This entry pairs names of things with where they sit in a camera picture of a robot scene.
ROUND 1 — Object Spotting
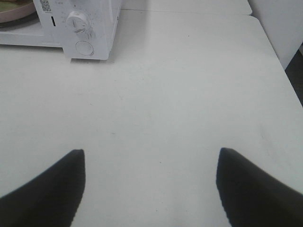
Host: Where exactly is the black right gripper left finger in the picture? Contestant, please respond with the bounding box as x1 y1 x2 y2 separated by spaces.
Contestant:
0 149 85 227

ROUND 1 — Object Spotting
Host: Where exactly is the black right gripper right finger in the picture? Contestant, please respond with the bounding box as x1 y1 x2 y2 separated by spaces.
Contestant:
216 148 303 227

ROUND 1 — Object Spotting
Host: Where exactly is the white microwave oven body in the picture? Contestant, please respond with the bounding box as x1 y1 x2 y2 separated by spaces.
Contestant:
0 0 122 60

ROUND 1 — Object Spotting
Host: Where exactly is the pink plate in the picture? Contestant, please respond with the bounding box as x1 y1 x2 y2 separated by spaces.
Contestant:
0 0 36 23

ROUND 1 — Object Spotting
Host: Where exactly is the round white door button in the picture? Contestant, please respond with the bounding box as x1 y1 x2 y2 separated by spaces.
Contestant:
75 41 94 56

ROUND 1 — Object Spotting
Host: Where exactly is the lower white timer knob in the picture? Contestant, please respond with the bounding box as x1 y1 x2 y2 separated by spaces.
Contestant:
66 11 90 33

